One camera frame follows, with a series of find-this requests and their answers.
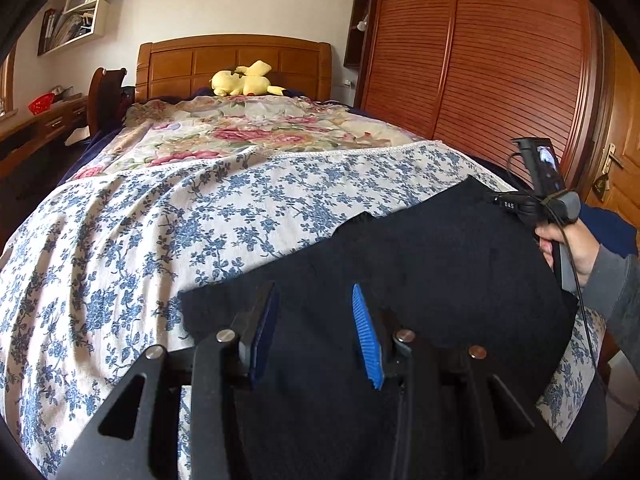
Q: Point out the person's right forearm grey sleeve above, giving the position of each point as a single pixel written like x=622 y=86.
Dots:
x=617 y=295

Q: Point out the wooden slatted wardrobe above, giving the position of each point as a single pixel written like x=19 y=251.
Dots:
x=475 y=60

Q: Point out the blue floral bed sheet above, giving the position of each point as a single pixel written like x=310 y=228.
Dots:
x=150 y=240

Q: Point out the navy blue cloth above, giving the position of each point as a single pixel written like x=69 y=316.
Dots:
x=607 y=230

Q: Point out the open wooden shelf unit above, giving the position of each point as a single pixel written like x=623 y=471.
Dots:
x=357 y=20

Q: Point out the black coat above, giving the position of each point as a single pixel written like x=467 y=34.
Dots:
x=440 y=270

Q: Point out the wooden chair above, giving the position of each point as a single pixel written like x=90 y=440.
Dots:
x=100 y=95

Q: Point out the wooden desk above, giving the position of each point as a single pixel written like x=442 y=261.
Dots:
x=30 y=140

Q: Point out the yellow plush toy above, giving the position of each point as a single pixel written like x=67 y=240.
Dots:
x=240 y=82

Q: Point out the person's right hand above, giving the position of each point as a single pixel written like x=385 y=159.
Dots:
x=582 y=250

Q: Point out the red basket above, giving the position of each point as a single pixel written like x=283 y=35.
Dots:
x=41 y=103

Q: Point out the wooden bed headboard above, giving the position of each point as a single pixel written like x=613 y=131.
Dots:
x=175 y=65

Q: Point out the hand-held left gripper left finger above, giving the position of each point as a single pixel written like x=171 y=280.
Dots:
x=260 y=335

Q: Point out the white wall shelf with books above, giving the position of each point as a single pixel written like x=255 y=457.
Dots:
x=75 y=20

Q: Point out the wooden door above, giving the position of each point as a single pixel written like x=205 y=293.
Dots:
x=622 y=125

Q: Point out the pink floral quilt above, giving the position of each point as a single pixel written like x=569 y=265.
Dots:
x=260 y=125

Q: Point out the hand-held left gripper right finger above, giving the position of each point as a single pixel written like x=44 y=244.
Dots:
x=366 y=335

